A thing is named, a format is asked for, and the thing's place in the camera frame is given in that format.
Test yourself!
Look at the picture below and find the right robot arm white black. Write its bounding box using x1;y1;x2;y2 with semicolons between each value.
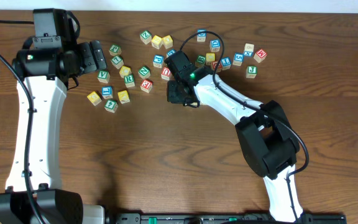
165;50;304;223

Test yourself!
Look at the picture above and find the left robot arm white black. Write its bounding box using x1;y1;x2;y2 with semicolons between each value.
0;8;112;224

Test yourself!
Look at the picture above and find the red U block centre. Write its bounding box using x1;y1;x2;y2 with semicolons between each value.
161;67;172;80

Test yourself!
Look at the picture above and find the red u block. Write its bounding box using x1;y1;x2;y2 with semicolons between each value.
211;61;223;73
161;67;172;80

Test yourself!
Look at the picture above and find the green V block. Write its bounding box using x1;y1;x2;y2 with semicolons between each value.
98;70;110;83

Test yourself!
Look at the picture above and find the green J block left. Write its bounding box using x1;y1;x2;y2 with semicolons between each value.
109;44;122;56

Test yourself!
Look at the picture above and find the green j block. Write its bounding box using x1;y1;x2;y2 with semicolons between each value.
109;44;122;56
246;66;257;78

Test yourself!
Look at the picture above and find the green 7 block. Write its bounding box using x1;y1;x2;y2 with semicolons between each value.
111;55;124;69

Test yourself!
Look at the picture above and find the red E block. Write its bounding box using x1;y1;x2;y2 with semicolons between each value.
140;79;153;93

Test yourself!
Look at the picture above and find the yellow C block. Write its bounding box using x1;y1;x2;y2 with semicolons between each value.
119;65;132;78

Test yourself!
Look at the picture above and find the green B block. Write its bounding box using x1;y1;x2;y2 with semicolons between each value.
195;55;206;68

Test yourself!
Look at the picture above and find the blue P block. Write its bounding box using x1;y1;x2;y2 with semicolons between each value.
153;55;164;68

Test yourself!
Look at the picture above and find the blue T block left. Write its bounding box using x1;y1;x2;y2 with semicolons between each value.
101;86;113;99

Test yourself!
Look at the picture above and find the green N block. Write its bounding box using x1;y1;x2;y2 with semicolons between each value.
138;66;151;80

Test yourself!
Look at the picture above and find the yellow G block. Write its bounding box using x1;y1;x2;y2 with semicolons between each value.
87;91;102;106

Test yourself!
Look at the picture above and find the blue L block centre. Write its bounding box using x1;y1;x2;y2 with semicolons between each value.
167;49;176;57

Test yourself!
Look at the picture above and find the green R block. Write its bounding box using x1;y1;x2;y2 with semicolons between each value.
124;75;135;88

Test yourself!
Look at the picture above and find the red U block right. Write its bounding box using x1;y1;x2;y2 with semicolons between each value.
211;61;223;73

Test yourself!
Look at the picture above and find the yellow block beside B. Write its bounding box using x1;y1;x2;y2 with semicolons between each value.
205;52;216;65

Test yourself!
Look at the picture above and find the yellow K block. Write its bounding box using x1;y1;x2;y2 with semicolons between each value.
117;90;130;104

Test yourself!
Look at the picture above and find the yellow block top right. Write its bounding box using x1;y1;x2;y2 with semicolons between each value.
162;35;173;49

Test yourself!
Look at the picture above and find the green 4 block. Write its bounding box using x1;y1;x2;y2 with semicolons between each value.
104;100;118;113

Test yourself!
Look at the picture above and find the yellow block top left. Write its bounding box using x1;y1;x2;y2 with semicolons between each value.
151;35;163;49

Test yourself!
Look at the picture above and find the green Z block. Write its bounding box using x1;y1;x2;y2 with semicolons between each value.
140;30;152;45

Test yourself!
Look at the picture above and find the blue D block upper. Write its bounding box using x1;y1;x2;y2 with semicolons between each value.
197;29;206;42

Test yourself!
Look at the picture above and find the blue d block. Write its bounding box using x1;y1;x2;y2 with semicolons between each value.
209;39;221;52
197;29;206;42

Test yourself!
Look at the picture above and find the blue D block lower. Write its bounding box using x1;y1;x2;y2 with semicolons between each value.
209;39;221;52

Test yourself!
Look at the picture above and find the blue 5 block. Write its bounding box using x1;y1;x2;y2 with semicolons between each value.
232;52;244;66

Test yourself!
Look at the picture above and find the green J block right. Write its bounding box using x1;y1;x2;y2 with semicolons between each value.
246;66;257;78

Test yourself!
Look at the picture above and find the blue X block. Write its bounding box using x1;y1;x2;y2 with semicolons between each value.
244;43;254;57

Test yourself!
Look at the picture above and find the red M block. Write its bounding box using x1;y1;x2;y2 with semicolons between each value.
254;49;267;63

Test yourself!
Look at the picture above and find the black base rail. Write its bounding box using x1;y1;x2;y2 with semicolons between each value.
79;205;347;224

